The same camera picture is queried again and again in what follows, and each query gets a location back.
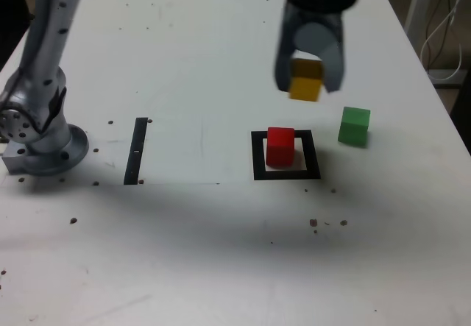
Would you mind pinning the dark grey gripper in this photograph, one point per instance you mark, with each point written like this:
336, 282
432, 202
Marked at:
320, 17

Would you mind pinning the yellow cube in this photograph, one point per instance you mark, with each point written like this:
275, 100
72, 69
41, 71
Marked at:
305, 83

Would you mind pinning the green cube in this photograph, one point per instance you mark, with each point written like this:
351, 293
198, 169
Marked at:
353, 127

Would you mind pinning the red cube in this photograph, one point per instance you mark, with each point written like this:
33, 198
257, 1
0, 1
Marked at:
280, 149

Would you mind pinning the black tape square outline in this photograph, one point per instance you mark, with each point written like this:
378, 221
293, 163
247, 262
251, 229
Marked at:
287, 175

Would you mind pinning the black tape strip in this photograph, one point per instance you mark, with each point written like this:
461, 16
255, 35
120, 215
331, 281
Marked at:
134, 156

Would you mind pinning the white frame post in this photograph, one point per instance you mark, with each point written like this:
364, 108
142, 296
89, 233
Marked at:
417, 2

